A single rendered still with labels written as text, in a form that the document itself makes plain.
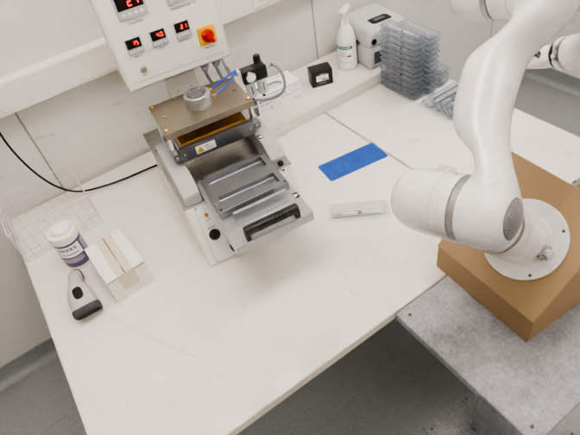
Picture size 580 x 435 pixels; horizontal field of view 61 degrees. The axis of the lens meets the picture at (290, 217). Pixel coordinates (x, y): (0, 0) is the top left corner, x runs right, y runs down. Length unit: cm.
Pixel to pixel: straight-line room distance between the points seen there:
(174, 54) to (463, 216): 101
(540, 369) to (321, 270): 59
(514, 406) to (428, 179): 56
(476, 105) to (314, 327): 69
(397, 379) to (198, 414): 101
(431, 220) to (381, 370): 125
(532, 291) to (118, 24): 124
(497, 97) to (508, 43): 9
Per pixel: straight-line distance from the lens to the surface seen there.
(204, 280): 146
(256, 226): 118
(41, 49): 181
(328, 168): 171
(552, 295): 122
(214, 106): 145
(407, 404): 201
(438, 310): 132
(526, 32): 92
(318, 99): 199
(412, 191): 90
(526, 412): 122
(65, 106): 188
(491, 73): 91
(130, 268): 145
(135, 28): 150
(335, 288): 135
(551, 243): 123
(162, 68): 156
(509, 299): 125
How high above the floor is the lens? 184
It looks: 45 degrees down
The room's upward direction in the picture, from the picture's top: 12 degrees counter-clockwise
